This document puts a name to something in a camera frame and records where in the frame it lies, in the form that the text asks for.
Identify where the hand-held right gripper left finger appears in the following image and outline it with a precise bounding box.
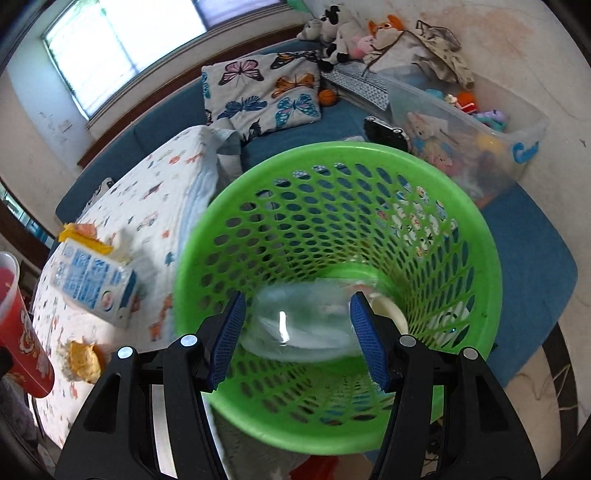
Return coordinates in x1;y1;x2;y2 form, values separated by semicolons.
54;291;247;480

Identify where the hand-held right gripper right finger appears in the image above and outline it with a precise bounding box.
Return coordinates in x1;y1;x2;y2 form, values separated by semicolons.
349;291;541;480

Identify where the clear plastic bottle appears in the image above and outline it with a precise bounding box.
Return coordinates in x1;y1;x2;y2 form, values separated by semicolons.
238;272;402;363

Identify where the blue and white milk carton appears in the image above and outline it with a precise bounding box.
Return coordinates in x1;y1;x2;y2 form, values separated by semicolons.
48;224;139;329

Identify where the green plastic mesh basket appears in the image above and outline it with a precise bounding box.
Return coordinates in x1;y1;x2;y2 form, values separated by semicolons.
173;141;504;455

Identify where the white plastic cup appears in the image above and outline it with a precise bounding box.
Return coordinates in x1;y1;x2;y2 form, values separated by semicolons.
369;295;409;334

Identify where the yellow crumpled wrapper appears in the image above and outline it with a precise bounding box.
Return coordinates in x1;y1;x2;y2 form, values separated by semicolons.
58;339;109;384

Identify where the white vehicle print blanket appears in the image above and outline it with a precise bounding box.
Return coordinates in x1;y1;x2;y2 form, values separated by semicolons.
28;124;245;480

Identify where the blue sofa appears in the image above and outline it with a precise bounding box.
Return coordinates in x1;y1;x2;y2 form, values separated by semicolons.
55;39;578;388

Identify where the red plastic cup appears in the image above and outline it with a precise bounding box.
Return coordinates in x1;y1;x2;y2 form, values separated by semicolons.
0;251;56;398

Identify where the plush doll in pastel dress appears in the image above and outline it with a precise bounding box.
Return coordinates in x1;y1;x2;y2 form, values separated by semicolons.
406;111;459;172

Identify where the clear plastic storage bin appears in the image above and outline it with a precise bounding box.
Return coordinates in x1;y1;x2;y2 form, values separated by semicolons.
385;74;550;208

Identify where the butterfly print pillow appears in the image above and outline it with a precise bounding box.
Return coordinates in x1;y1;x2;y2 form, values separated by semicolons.
202;51;322;139

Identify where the grey patterned mat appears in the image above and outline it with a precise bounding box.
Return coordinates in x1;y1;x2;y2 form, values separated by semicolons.
323;60;391;112

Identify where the pink plush toy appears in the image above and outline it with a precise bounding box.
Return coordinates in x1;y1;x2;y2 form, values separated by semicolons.
353;34;375;61

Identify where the window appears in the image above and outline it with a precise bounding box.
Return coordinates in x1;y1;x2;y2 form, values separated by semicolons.
41;0;305;121

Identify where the orange fox plush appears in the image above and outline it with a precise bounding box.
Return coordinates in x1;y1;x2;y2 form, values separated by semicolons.
368;15;402;38

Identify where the grey plush toy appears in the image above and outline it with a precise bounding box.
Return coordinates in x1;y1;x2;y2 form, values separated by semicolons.
296;19;324;41

